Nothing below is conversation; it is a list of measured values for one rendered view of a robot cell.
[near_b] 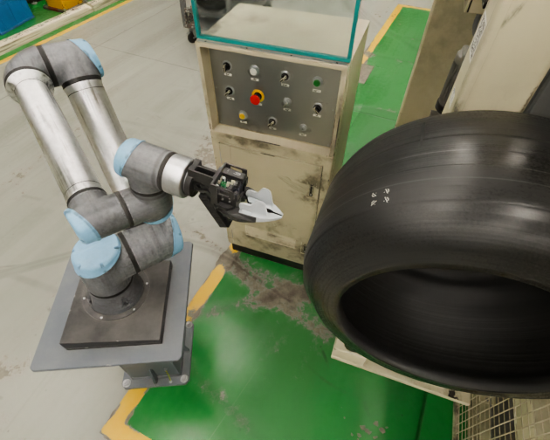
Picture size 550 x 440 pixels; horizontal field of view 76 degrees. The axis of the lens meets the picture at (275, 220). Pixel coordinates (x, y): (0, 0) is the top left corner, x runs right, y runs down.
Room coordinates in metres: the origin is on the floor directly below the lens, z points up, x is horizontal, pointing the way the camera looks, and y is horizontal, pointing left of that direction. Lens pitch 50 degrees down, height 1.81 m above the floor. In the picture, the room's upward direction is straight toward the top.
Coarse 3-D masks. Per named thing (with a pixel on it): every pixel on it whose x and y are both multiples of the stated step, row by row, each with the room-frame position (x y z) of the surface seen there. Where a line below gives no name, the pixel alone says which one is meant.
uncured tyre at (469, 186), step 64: (448, 128) 0.48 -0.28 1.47; (512, 128) 0.45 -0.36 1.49; (448, 192) 0.34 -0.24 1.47; (512, 192) 0.32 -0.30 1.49; (320, 256) 0.36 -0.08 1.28; (384, 256) 0.30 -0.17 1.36; (448, 256) 0.27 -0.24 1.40; (512, 256) 0.25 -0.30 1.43; (384, 320) 0.40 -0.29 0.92; (448, 320) 0.40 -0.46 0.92; (512, 320) 0.36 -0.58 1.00; (448, 384) 0.22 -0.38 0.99; (512, 384) 0.20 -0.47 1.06
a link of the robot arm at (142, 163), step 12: (132, 144) 0.60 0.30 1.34; (144, 144) 0.61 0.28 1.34; (120, 156) 0.58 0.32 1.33; (132, 156) 0.58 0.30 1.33; (144, 156) 0.57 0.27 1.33; (156, 156) 0.58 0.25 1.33; (168, 156) 0.58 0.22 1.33; (120, 168) 0.57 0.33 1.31; (132, 168) 0.56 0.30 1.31; (144, 168) 0.55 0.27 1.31; (156, 168) 0.55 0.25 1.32; (132, 180) 0.56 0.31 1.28; (144, 180) 0.55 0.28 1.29; (156, 180) 0.54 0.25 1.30; (144, 192) 0.56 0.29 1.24; (156, 192) 0.56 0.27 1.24
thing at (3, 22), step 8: (0, 0) 4.64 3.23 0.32; (8, 0) 4.75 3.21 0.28; (16, 0) 4.87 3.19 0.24; (24, 0) 4.99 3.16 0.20; (0, 8) 4.61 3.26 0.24; (8, 8) 4.71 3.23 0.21; (16, 8) 4.81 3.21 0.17; (24, 8) 4.94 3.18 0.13; (0, 16) 4.55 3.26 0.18; (8, 16) 4.66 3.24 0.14; (16, 16) 4.76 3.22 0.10; (24, 16) 4.88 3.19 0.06; (32, 16) 4.99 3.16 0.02; (0, 24) 4.50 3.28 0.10; (8, 24) 4.60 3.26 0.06; (16, 24) 4.70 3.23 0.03; (0, 32) 4.45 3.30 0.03
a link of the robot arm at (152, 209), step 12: (120, 192) 0.58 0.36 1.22; (132, 192) 0.57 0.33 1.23; (132, 204) 0.55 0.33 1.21; (144, 204) 0.56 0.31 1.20; (156, 204) 0.56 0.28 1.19; (168, 204) 0.59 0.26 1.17; (132, 216) 0.53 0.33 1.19; (144, 216) 0.55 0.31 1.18; (156, 216) 0.56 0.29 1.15; (168, 216) 0.58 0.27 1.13
